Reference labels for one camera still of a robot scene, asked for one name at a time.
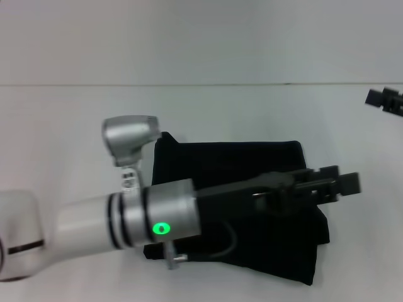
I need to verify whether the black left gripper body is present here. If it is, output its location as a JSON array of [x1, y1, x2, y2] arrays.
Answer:
[[193, 172, 297, 221]]

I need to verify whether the black t-shirt with FREE print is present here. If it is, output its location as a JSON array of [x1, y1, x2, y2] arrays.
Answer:
[[143, 131, 331, 287]]

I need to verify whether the left arm cable with plug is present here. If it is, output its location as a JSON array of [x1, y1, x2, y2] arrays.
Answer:
[[163, 220, 239, 271]]

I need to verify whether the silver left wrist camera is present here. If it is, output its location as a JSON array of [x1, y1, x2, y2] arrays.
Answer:
[[101, 115, 160, 193]]

